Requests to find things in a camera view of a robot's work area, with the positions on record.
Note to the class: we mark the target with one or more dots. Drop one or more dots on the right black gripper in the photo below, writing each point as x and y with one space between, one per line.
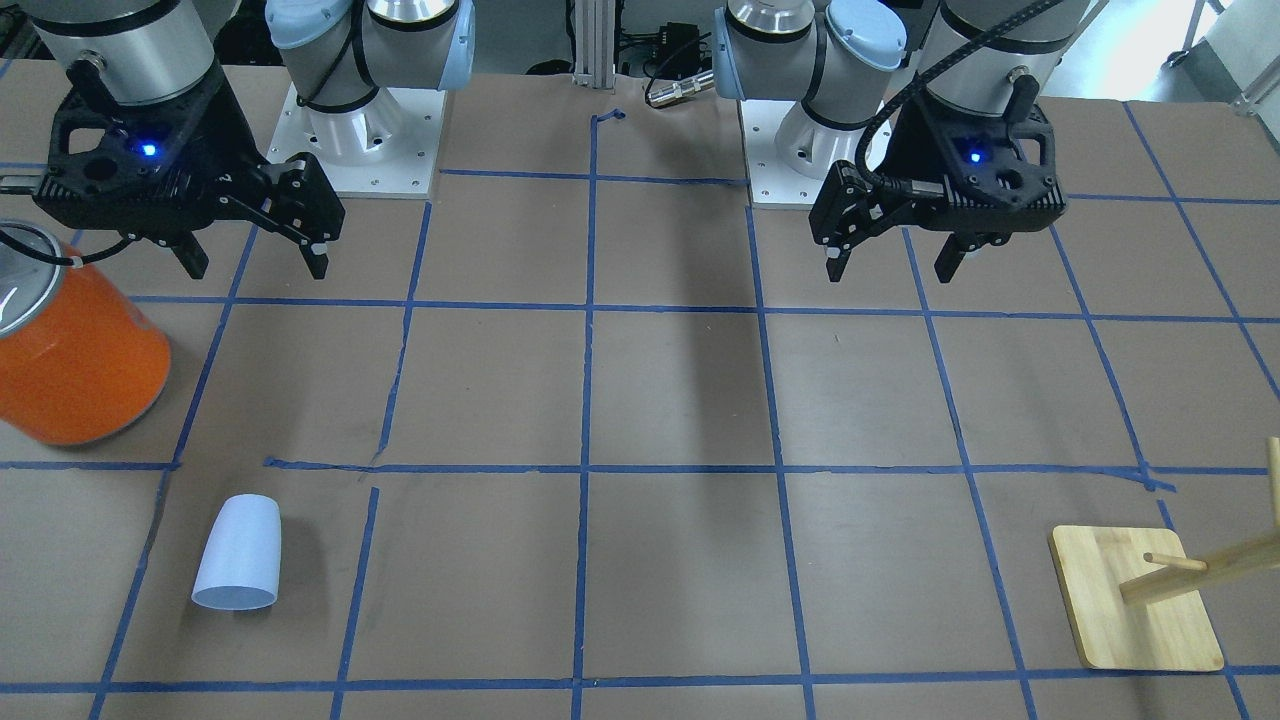
222 133

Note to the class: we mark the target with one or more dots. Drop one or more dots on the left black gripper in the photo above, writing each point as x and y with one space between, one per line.
918 148

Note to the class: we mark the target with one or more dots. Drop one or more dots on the light blue plastic cup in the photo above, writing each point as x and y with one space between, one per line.
242 559

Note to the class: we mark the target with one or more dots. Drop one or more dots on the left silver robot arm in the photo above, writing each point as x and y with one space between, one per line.
940 97

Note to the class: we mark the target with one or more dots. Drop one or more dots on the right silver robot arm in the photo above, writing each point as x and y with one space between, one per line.
340 54

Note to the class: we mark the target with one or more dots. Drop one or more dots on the wooden cup rack stand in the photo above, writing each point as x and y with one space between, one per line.
1168 596

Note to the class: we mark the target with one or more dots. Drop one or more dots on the orange can with silver lid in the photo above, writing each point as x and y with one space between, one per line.
79 361

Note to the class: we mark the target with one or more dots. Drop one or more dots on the black power box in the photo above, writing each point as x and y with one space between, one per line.
674 42

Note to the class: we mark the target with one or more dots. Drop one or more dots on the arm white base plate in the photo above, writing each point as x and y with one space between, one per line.
788 154
410 140

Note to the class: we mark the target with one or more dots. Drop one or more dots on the silver cable connector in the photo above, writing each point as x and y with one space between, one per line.
681 90

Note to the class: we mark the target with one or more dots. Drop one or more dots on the aluminium frame post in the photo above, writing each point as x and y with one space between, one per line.
594 25

